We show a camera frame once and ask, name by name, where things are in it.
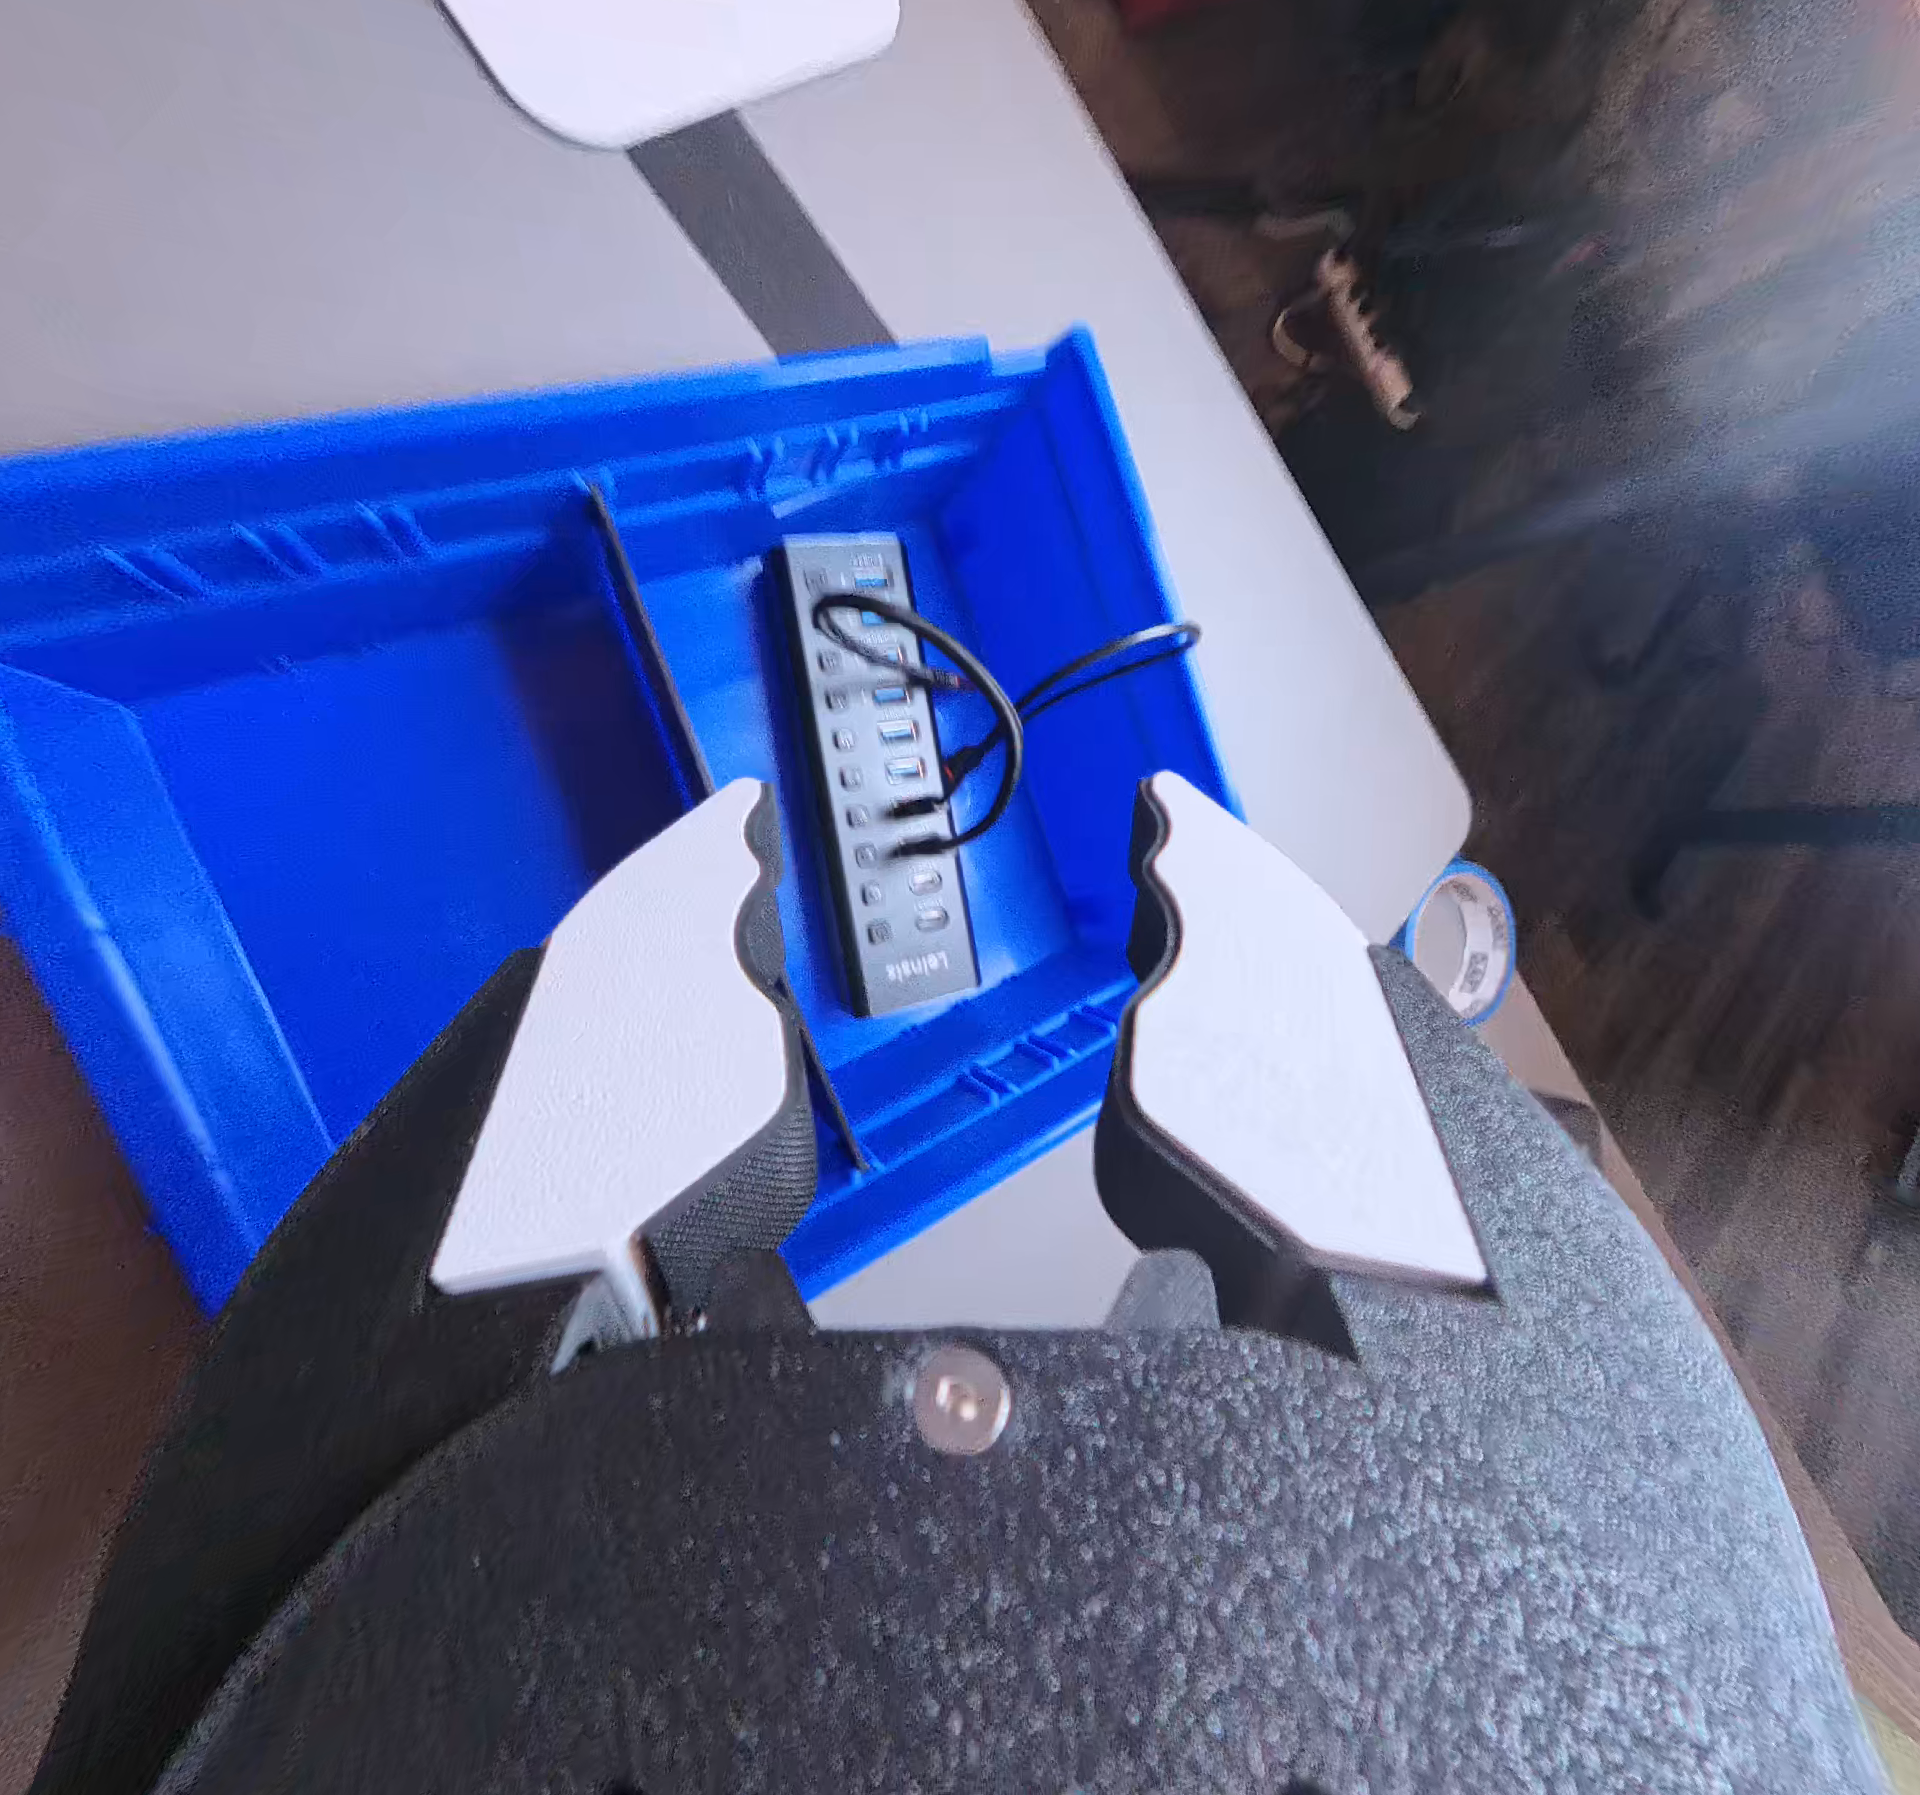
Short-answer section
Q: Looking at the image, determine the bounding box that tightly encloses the orange-plug braided USB cable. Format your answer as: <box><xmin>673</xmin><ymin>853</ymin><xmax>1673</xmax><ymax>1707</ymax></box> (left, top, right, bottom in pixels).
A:
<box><xmin>892</xmin><ymin>620</ymin><xmax>1201</xmax><ymax>822</ymax></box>

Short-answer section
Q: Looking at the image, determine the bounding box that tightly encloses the blue masking tape roll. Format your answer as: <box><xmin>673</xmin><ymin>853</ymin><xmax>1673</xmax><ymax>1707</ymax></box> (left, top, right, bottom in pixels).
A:
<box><xmin>1386</xmin><ymin>862</ymin><xmax>1520</xmax><ymax>1028</ymax></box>

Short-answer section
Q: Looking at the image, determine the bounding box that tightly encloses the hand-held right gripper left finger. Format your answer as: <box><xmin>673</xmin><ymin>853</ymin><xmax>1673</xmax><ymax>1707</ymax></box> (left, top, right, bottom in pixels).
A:
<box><xmin>430</xmin><ymin>774</ymin><xmax>824</xmax><ymax>1354</ymax></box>

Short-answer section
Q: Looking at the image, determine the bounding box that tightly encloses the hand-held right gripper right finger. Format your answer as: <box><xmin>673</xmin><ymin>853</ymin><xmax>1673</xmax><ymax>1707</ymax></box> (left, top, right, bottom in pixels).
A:
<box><xmin>1093</xmin><ymin>772</ymin><xmax>1493</xmax><ymax>1364</ymax></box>

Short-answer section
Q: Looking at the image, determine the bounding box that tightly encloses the tan metal clip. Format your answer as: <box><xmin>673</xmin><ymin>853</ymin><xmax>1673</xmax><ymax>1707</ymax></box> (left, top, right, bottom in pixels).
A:
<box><xmin>1276</xmin><ymin>242</ymin><xmax>1424</xmax><ymax>433</ymax></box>

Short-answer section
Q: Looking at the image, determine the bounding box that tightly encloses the large black USB hub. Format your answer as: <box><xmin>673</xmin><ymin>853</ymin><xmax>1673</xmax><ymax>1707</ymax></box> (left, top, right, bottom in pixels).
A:
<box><xmin>769</xmin><ymin>529</ymin><xmax>984</xmax><ymax>1020</ymax></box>

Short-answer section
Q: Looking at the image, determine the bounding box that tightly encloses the blue plastic bin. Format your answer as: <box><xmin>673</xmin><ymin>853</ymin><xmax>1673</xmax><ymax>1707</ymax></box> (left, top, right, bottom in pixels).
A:
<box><xmin>0</xmin><ymin>324</ymin><xmax>1247</xmax><ymax>1318</ymax></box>

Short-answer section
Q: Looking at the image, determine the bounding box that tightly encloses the black divider of blue bin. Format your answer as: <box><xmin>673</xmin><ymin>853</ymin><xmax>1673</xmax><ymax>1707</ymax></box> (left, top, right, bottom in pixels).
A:
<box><xmin>586</xmin><ymin>483</ymin><xmax>872</xmax><ymax>1174</ymax></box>

